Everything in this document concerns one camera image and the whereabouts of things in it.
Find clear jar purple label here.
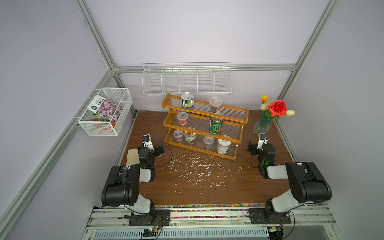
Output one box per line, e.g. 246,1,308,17
173,129,184,142
203,136,215,149

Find clear jar red label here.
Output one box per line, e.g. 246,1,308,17
177,112,189,126

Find watermelon seed can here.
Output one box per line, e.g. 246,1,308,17
210,117,224,135

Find silver top seed can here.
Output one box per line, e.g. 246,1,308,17
181,92,194,109

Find clear jar dark seeds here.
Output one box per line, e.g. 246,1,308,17
209,97,223,113

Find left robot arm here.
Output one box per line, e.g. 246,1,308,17
101,144,164,217

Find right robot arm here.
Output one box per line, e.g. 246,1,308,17
247,140,333,216

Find white seed can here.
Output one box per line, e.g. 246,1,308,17
217,139,232,155

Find strawberry seed can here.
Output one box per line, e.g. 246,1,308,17
184,131,197,145

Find wooden three-tier shelf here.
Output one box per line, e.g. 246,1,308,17
162,94,249,161

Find purple flower seed packet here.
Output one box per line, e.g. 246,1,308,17
87,95,123,123

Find cream work glove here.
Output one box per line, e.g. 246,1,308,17
126,149,140,167

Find blue glass vase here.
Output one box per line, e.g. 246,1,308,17
253,114,274,135

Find pink tulip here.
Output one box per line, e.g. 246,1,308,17
260,103,268,111

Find red artificial rose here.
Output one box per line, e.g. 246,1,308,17
268,100,288,117

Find white tulip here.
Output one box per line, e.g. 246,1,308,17
286,110,296,116

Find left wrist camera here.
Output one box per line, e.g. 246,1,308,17
143,134,154,150

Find white wire basket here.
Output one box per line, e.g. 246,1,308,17
78,88,133,136

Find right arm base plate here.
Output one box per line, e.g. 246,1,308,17
247,208,292,225

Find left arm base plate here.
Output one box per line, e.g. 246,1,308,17
124,210,171,227

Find white wire wall rack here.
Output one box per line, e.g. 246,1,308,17
142,62,233,95

